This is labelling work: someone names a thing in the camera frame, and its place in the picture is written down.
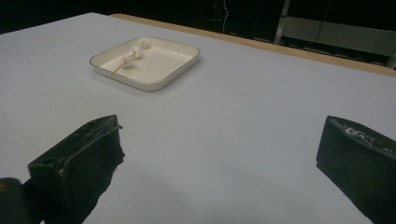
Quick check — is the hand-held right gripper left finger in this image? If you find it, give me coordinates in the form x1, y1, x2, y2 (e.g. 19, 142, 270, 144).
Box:
27, 114, 126, 224

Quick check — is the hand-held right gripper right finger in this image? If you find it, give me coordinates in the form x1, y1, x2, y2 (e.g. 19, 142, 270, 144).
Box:
316, 115, 396, 224

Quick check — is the white square tray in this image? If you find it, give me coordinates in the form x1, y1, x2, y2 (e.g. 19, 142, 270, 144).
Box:
89, 35, 201, 92

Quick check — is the pale blue table cover sheet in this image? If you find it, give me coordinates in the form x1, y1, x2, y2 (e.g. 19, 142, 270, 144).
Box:
0, 12, 396, 224

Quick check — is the white cable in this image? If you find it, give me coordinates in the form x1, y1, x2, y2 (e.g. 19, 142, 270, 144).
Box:
221, 0, 230, 35

